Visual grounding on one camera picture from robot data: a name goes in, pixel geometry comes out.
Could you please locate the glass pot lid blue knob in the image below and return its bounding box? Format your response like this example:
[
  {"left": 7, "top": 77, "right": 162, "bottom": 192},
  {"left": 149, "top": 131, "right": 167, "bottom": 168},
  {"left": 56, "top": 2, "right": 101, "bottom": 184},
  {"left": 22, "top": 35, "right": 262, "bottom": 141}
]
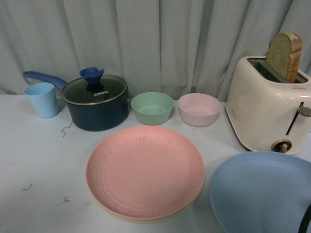
[{"left": 62, "top": 67, "right": 127, "bottom": 106}]

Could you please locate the bread slice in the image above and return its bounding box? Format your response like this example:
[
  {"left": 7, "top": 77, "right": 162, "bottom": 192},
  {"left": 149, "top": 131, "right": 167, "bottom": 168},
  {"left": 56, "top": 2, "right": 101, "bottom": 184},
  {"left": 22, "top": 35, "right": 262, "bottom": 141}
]
[{"left": 266, "top": 32, "right": 303, "bottom": 83}]

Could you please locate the cream toaster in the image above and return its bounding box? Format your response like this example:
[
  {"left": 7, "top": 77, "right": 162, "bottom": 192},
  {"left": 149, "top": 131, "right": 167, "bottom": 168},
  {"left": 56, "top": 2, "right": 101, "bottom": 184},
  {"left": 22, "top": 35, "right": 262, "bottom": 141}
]
[{"left": 225, "top": 56, "right": 311, "bottom": 154}]

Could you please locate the grey curtain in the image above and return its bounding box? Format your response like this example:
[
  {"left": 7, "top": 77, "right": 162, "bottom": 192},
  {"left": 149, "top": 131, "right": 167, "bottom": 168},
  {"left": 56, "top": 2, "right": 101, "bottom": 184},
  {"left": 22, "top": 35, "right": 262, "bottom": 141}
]
[{"left": 0, "top": 0, "right": 311, "bottom": 101}]

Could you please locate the light blue cup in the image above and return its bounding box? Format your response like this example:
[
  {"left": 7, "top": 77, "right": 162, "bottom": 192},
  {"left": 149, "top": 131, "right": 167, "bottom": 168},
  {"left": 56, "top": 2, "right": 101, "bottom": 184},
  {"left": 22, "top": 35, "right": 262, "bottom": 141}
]
[{"left": 24, "top": 83, "right": 59, "bottom": 118}]

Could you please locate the green bowl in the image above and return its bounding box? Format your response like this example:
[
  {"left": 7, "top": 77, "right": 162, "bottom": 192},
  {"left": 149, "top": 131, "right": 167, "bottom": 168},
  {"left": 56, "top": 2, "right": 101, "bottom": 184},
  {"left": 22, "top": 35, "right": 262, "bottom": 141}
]
[{"left": 131, "top": 92, "right": 173, "bottom": 125}]

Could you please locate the blue plate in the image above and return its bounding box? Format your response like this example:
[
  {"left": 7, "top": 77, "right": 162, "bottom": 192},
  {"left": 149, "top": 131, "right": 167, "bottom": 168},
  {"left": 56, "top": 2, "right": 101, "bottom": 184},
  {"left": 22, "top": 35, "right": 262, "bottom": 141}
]
[{"left": 209, "top": 151, "right": 311, "bottom": 233}]

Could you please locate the pink plate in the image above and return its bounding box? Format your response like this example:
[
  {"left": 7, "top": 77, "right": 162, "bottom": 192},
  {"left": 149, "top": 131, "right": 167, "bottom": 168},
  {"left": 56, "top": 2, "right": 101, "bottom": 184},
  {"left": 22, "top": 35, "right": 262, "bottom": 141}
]
[{"left": 86, "top": 125, "right": 205, "bottom": 218}]

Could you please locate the black cable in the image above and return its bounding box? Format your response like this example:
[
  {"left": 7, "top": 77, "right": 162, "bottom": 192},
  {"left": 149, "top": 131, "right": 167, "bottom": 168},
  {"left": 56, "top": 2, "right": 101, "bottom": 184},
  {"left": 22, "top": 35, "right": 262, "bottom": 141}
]
[{"left": 299, "top": 202, "right": 311, "bottom": 233}]

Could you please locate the pink bowl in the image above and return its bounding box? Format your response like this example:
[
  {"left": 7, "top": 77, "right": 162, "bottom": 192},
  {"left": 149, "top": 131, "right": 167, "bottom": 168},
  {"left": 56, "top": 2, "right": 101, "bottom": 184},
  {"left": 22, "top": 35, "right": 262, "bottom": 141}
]
[{"left": 178, "top": 93, "right": 222, "bottom": 127}]

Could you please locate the dark blue saucepan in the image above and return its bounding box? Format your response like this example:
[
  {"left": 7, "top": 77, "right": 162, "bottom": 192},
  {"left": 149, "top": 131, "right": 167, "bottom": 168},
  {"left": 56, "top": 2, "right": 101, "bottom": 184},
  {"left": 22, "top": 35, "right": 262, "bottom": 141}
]
[{"left": 23, "top": 71, "right": 129, "bottom": 132}]

